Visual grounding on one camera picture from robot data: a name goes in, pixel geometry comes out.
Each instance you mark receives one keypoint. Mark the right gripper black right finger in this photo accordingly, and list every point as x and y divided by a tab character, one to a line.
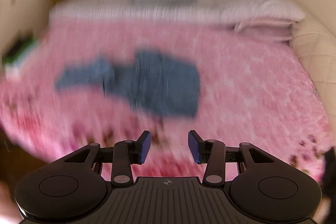
214	154

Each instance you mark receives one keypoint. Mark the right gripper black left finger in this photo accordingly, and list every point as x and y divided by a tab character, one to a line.
122	155

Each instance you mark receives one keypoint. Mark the blue denim jeans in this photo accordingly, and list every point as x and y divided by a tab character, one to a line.
156	83

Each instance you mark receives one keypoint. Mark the pink floral plush blanket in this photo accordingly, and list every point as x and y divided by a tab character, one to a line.
251	90

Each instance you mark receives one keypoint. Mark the pale pink pillow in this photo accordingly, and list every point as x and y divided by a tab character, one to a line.
266	29

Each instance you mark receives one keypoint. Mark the striped lilac folded quilt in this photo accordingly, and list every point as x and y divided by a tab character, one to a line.
216	12

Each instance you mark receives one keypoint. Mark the green and white box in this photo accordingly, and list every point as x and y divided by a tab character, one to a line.
14	58

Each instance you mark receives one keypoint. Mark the cream quilted headboard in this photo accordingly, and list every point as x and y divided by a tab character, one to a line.
314	45

